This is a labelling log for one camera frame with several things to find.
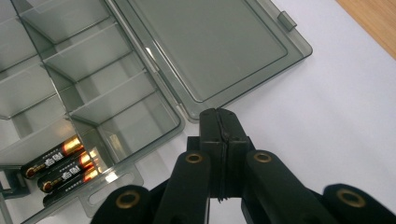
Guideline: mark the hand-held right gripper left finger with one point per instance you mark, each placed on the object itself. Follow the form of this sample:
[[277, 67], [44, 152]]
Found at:
[[213, 133]]

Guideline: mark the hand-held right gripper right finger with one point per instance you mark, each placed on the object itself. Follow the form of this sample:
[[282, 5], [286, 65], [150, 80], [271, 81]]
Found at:
[[233, 146]]

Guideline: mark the grey transparent compartment storage box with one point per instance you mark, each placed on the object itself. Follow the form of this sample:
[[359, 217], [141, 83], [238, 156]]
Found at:
[[218, 46]]

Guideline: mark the black and gold battery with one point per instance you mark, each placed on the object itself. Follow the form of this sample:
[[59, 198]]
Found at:
[[77, 183], [65, 174], [51, 158]]

